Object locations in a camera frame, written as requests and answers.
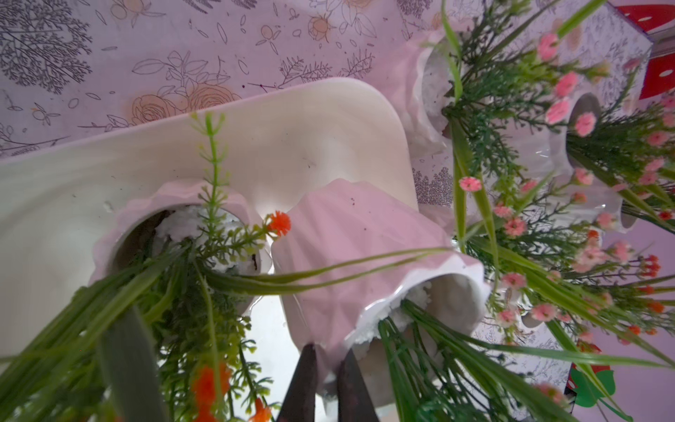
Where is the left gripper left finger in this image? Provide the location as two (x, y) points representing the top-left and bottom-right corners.
(277, 344), (318, 422)

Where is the white pot green plant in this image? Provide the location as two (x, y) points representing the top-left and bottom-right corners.
(506, 88), (674, 231)

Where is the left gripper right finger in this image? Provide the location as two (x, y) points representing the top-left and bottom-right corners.
(337, 351), (380, 422)

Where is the orange pink flower potted plant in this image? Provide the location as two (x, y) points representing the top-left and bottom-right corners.
(525, 226), (674, 369)

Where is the back left pink potted plant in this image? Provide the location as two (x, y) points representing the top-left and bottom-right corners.
(367, 1), (604, 244)

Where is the pink flower plant pot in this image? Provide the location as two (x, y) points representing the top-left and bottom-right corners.
(205, 178), (675, 422)

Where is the white rectangular storage tray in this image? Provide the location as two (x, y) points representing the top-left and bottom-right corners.
(1, 78), (417, 375)

